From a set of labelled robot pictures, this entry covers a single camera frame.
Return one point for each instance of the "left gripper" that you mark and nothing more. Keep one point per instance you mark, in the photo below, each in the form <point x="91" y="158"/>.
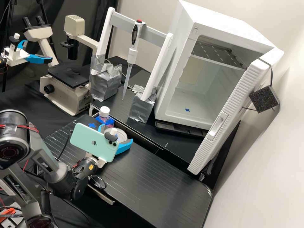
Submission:
<point x="15" y="55"/>

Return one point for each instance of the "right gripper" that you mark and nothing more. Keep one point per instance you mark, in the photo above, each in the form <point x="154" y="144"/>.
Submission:
<point x="100" y="163"/>

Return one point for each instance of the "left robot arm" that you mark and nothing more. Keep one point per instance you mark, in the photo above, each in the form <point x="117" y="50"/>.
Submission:
<point x="2" y="60"/>

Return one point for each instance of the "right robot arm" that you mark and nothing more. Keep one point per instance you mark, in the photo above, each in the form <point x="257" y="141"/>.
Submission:
<point x="16" y="142"/>

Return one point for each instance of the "petri dish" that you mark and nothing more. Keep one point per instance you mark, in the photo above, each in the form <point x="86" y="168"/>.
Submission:
<point x="120" y="135"/>

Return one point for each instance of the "blue bottle holder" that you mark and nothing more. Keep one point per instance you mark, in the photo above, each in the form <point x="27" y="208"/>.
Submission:
<point x="111" y="122"/>

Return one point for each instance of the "small bottle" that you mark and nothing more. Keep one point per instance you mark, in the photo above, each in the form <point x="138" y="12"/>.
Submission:
<point x="104" y="114"/>

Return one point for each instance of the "black platform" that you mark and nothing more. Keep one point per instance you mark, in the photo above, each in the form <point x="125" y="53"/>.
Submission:
<point x="147" y="180"/>
<point x="147" y="136"/>

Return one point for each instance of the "cream microscope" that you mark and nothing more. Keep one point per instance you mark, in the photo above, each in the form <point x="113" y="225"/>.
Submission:
<point x="61" y="91"/>

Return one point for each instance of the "white pipette stand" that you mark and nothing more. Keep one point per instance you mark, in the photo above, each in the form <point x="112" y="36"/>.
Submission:
<point x="123" y="25"/>

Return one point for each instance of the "pipette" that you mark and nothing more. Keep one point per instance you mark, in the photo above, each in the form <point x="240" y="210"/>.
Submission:
<point x="135" y="35"/>

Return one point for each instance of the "white incubator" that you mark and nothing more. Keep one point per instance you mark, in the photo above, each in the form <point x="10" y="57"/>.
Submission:
<point x="190" y="47"/>

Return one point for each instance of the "incubator door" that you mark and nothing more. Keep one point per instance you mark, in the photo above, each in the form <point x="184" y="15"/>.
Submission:
<point x="235" y="107"/>

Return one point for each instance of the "right wrist camera phone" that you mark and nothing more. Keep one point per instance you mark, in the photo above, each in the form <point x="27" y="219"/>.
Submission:
<point x="92" y="141"/>

